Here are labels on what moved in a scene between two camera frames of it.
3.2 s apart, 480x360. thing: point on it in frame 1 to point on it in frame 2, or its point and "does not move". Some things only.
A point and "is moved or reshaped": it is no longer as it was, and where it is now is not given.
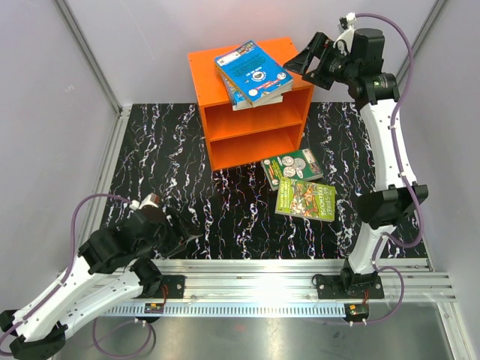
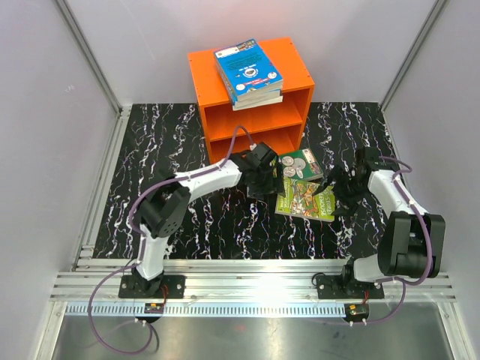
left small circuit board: (154, 308) does not move
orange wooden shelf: (246, 137) does not move
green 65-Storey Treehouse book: (305, 199) does not move
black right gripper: (321, 49) to (348, 205)
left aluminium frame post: (91, 56) does not move
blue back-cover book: (256, 75) is moved or reshaped
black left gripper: (179, 234) to (272, 184)
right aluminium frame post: (421, 37) does not move
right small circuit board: (356, 312) does not move
